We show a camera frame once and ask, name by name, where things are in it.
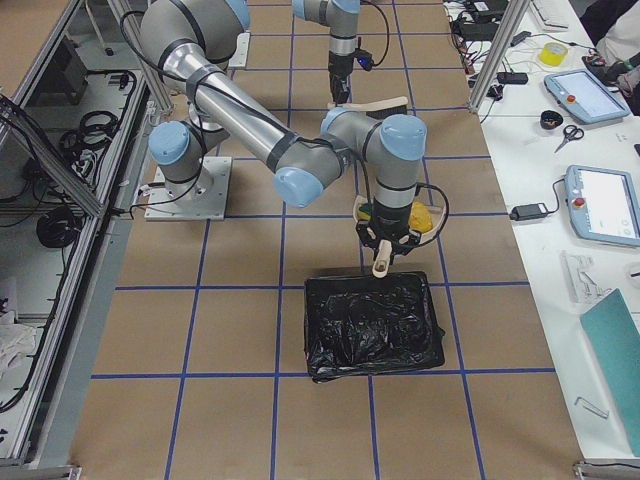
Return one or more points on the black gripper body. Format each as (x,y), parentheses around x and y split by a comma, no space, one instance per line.
(338,69)
(392,220)

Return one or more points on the yellow green sponge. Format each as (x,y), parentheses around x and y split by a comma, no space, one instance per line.
(364,212)

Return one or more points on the orange-yellow trash ball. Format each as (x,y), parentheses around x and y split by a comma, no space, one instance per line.
(420,218)

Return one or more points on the beige plastic dustpan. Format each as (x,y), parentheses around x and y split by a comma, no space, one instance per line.
(382,261)

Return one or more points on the beige hand brush black bristles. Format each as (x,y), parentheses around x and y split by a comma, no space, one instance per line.
(380,109)

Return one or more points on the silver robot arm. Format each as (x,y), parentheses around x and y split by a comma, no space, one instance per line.
(189,40)
(341,18)

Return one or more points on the black bag lined bin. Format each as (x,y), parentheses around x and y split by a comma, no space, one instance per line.
(363,325)

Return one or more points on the black power adapter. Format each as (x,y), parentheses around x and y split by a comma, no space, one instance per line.
(526,212)

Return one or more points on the black scissors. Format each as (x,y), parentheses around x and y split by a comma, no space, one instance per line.
(571,133)

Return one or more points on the yellow tape roll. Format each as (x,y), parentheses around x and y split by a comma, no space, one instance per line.
(553,54)

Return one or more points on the teach pendant near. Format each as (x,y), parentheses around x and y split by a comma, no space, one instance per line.
(602,205)

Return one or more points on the teach pendant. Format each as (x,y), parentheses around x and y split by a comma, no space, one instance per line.
(602,205)
(584,97)

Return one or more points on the teach pendant far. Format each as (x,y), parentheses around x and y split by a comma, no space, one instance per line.
(584,97)

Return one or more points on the teal board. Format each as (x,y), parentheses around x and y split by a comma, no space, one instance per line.
(612,333)

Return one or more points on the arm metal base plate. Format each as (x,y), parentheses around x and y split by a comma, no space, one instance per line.
(201,199)
(240,57)

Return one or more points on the aluminium frame post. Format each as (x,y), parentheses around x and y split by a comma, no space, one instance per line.
(511,20)

